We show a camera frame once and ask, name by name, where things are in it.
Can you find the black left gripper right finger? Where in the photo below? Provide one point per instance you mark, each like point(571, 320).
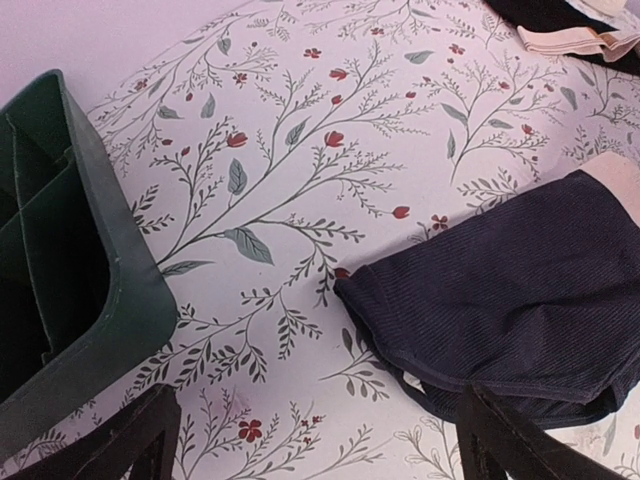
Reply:
point(496, 442)

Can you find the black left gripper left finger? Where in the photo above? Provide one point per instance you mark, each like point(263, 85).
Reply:
point(139, 441)

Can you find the navy blue underwear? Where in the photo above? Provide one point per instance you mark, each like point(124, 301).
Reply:
point(536, 299)

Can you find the dark green divided tray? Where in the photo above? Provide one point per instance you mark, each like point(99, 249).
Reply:
point(82, 299)

